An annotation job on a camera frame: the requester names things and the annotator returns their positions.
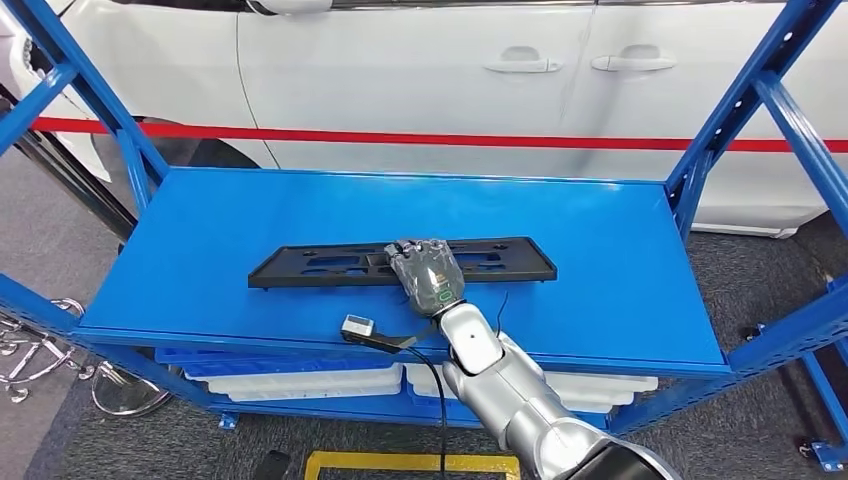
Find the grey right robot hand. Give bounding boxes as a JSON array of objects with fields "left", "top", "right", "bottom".
[{"left": 384, "top": 238, "right": 466, "bottom": 319}]

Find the black plastic frame part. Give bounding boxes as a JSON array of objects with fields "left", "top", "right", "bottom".
[{"left": 248, "top": 237, "right": 558, "bottom": 291}]

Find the blue metal shelf rack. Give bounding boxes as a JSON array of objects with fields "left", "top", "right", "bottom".
[{"left": 0, "top": 0, "right": 848, "bottom": 439}]

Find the red barrier belt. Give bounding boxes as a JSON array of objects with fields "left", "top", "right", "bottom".
[{"left": 29, "top": 117, "right": 848, "bottom": 155}]

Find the white plastic bin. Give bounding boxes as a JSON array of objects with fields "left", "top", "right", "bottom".
[
  {"left": 413, "top": 390, "right": 635, "bottom": 415},
  {"left": 405, "top": 362, "right": 659, "bottom": 399},
  {"left": 185, "top": 362, "right": 404, "bottom": 403}
]

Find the white car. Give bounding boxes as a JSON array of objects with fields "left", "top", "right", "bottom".
[{"left": 0, "top": 0, "right": 848, "bottom": 240}]

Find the chrome stool base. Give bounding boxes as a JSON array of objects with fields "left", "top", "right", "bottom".
[{"left": 0, "top": 298, "right": 97, "bottom": 405}]

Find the black camera bracket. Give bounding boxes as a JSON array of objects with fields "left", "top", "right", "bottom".
[{"left": 344, "top": 323, "right": 439, "bottom": 356}]

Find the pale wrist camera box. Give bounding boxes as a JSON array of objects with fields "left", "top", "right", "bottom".
[{"left": 340, "top": 314, "right": 376, "bottom": 342}]

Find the black camera cable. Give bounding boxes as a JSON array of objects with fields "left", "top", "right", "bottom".
[{"left": 404, "top": 345, "right": 452, "bottom": 480}]

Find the black stanchion post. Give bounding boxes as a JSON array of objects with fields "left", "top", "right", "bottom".
[{"left": 0, "top": 82, "right": 138, "bottom": 243}]

